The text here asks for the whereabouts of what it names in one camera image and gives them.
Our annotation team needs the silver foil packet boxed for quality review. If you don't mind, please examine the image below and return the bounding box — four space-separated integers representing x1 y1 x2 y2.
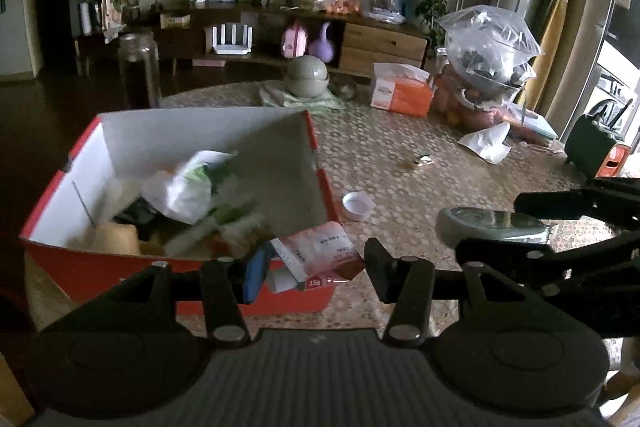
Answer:
435 206 558 249

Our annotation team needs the grey bowl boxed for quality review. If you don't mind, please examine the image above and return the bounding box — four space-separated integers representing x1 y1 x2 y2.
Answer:
284 56 331 98

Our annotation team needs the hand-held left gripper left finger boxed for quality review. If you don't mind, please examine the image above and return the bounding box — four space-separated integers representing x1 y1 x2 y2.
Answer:
112 247 274 350

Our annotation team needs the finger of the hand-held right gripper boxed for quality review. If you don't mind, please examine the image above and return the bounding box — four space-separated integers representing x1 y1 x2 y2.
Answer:
514 177 640 224
454 227 640 339

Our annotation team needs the orange tissue pack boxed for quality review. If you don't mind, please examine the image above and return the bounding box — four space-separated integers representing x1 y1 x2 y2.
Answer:
370 63 435 118

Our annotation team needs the stack of papers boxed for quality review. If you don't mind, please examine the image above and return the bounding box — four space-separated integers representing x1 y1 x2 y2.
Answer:
505 104 559 146

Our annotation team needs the red and white cardboard box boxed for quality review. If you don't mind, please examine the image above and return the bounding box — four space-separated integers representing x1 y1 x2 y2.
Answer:
19 107 347 319

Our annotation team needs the pink and white packet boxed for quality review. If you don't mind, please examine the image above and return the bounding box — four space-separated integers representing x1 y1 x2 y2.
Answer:
267 221 366 294

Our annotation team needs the white paper bag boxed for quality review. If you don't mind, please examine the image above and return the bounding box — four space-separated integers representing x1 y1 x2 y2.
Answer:
457 122 512 165

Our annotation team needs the yellow curtain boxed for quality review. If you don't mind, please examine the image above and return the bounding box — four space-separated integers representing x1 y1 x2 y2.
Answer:
527 0 599 108

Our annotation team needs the purple vase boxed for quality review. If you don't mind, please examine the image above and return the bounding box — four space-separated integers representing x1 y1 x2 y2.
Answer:
308 23 337 60

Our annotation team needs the pink case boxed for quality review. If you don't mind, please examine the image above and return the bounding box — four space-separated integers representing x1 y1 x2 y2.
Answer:
281 23 308 58

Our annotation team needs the large clear plastic bag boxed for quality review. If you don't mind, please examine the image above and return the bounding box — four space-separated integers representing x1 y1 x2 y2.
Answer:
435 5 545 108

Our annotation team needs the patterned tablecloth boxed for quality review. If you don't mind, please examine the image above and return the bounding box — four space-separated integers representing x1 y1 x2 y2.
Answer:
25 79 640 358

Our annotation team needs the green folded cloth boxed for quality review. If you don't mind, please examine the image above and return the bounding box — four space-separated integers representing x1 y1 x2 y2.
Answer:
258 84 346 110

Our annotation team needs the pink plastic bag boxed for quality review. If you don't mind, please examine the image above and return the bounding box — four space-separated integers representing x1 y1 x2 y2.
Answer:
432 72 512 134

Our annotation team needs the glass jar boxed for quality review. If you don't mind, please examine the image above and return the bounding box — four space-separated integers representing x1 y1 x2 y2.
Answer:
118 32 162 108

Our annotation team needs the washing machine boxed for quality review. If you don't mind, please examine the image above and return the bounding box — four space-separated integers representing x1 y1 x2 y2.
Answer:
590 57 640 134

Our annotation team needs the dark tall cabinet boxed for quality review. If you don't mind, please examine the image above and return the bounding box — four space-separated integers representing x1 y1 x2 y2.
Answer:
36 0 102 78

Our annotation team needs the wooden television cabinet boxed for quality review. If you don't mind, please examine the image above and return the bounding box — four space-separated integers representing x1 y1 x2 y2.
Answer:
75 2 434 80

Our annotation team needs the green and orange container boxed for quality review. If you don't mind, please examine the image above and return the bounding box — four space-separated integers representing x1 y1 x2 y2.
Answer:
565 113 631 180

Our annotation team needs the white bottle cap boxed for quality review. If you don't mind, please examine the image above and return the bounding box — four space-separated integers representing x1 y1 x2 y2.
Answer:
341 192 376 222

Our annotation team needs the white green plastic bag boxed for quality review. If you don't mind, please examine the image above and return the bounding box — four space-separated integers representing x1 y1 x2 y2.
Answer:
141 150 241 225

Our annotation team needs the white router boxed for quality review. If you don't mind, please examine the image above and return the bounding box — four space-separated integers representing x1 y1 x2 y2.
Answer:
210 23 254 56

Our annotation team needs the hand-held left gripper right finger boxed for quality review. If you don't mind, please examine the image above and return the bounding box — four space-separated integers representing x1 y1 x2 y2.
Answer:
363 237 501 350

